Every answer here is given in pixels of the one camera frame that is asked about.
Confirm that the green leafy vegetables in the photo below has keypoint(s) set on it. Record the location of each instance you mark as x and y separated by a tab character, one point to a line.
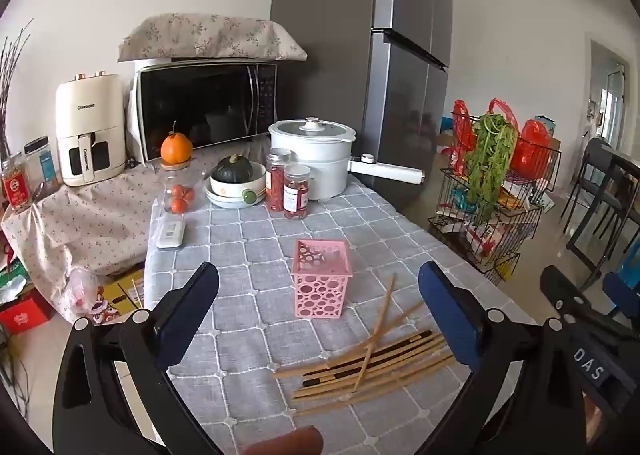
492	160

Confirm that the clear container with blue label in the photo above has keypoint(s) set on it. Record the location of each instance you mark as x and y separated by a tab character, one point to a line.
42	162

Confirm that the red box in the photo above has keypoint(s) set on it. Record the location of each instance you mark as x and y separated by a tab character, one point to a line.
25	317

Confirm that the white pot lid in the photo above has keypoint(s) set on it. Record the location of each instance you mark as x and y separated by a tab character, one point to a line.
312	127

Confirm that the white remote control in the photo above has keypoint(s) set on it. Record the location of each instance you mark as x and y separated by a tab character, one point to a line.
171	233

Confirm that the cream air fryer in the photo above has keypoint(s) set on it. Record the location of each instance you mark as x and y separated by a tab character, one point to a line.
90	110

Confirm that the yellow cardboard box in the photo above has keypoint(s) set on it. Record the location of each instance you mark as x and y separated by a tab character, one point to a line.
122	292

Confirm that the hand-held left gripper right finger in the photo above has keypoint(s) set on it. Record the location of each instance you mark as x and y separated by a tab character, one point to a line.
450	315

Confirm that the short jar with red contents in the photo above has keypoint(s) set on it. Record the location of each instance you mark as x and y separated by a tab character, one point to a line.
296	195

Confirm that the person's left hand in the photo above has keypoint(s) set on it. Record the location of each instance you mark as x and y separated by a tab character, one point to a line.
287	442

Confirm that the floral tablecloth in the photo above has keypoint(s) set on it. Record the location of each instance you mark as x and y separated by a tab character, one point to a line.
100	225

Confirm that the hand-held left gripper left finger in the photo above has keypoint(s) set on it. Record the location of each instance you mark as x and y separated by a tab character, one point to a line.
187	315

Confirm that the bare dry branches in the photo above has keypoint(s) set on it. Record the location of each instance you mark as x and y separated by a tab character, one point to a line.
10	85

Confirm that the clear plastic bag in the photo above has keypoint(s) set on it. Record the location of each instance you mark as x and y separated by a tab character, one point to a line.
82	292

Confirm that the glass jar with tomatoes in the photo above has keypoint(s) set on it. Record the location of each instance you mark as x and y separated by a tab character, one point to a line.
177	190

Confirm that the light blue box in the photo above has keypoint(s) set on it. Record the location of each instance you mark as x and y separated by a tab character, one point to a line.
544	124

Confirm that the pile of wooden chopsticks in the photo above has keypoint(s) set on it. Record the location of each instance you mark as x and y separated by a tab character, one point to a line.
360	375

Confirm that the dark green pumpkin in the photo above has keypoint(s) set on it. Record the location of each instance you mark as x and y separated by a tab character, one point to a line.
232	169

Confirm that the tall jar with red contents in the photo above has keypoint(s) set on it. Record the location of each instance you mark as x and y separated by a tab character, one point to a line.
275	185

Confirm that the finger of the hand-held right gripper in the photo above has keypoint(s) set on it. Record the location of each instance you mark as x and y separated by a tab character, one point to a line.
625	295
562	292

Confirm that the white electric pot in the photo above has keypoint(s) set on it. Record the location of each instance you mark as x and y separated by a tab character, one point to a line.
325	165

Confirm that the red plastic bag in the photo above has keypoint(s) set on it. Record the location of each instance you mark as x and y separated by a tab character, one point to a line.
505	112
462	135
532	150

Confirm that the grey refrigerator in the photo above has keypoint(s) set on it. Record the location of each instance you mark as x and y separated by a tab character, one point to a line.
325	60

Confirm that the pink perforated utensil holder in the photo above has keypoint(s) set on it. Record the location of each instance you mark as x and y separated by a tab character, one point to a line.
320	290

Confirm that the black microwave oven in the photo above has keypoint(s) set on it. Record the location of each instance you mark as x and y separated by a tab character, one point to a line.
200	105

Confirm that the orange fruit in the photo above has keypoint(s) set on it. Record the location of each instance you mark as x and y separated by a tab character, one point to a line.
176	147

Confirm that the black chair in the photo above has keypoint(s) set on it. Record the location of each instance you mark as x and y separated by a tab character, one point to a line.
605	185

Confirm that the white door frame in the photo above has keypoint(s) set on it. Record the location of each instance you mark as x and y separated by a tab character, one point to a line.
595	85

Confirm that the white plate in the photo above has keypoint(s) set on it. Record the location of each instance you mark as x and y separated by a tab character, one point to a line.
220	201

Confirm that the glass jar with red label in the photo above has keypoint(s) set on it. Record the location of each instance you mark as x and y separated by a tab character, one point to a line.
15	187

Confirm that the white bowl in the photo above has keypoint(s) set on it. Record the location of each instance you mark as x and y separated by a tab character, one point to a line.
227	189

